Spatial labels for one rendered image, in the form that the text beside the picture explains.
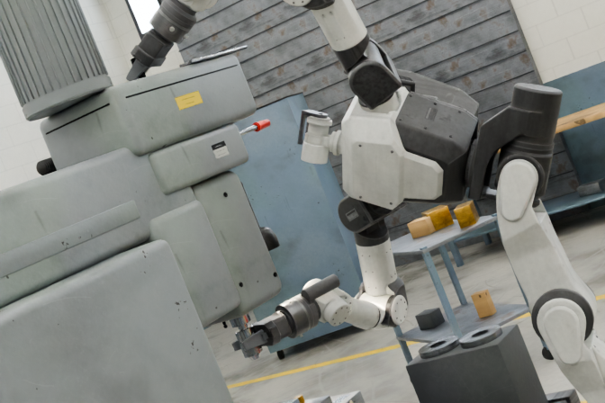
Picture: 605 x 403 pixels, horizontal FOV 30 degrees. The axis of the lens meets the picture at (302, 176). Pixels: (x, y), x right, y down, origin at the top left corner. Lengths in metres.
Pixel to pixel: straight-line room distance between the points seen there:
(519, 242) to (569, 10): 7.49
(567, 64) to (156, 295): 8.23
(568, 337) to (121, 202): 1.08
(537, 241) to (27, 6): 1.26
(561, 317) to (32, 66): 1.31
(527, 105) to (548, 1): 7.52
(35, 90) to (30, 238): 0.39
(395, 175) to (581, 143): 7.63
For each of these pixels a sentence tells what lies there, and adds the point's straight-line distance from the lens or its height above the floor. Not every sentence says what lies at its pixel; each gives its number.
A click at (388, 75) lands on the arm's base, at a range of 2.61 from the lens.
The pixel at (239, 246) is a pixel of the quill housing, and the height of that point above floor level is 1.46.
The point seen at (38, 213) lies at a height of 1.69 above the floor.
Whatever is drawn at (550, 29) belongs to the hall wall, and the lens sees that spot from 10.18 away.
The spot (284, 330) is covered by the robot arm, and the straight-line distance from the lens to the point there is 2.70.
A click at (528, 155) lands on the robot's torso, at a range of 2.66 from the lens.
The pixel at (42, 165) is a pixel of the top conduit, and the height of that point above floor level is 1.79.
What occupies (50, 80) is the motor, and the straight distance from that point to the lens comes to 2.41.
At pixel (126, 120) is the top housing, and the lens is 2.41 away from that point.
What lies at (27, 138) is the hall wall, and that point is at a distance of 11.33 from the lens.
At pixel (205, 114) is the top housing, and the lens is 2.59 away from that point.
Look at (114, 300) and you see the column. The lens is 2.10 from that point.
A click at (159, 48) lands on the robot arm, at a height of 1.95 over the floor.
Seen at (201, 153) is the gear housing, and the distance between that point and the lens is 2.55.
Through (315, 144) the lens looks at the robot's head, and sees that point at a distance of 2.78.
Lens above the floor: 1.67
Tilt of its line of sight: 2 degrees down
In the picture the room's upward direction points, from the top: 22 degrees counter-clockwise
